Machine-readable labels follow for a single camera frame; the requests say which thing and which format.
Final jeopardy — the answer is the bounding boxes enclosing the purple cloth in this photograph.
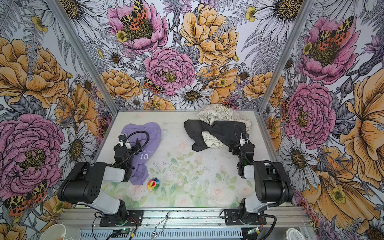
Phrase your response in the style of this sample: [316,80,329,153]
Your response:
[121,123,162,186]

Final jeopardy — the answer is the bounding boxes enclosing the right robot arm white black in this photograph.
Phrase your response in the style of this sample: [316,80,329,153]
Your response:
[229,122,293,225]

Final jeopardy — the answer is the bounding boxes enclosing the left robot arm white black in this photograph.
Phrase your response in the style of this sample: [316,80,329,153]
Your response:
[58,131,150,226]

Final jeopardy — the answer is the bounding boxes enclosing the black cloth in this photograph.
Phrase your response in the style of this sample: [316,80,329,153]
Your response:
[184,120,247,152]

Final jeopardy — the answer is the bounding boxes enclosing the cream patterned cloth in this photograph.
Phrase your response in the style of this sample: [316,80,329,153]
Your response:
[197,104,252,149]

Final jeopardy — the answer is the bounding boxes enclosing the small rainbow coloured toy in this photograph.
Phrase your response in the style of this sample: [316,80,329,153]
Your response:
[147,178,160,192]

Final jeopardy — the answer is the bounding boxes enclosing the white round lid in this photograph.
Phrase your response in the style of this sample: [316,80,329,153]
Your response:
[284,228,306,240]

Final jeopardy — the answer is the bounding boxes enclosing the white paper cup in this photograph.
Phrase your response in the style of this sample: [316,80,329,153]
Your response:
[40,224,81,240]

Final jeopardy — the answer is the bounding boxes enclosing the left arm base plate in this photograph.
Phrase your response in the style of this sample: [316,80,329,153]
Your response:
[99,210,145,227]

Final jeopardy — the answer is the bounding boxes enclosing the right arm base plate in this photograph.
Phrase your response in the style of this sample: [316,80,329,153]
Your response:
[220,209,267,226]

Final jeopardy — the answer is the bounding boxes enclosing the thin wire loop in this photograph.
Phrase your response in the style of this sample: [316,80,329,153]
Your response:
[150,211,170,240]

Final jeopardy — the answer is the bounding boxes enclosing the aluminium front rail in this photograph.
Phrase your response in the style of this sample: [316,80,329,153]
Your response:
[58,206,310,230]

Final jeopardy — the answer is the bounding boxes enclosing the white slotted cable duct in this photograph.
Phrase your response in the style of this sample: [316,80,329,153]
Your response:
[81,228,243,240]

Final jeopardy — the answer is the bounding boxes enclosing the left aluminium corner post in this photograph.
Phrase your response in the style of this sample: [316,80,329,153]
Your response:
[47,1,119,117]

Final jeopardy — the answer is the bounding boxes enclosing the aluminium corner post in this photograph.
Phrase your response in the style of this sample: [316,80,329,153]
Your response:
[47,1,119,117]
[258,0,315,115]

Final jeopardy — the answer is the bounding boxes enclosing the right aluminium corner post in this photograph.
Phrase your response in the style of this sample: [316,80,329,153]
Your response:
[258,0,315,115]

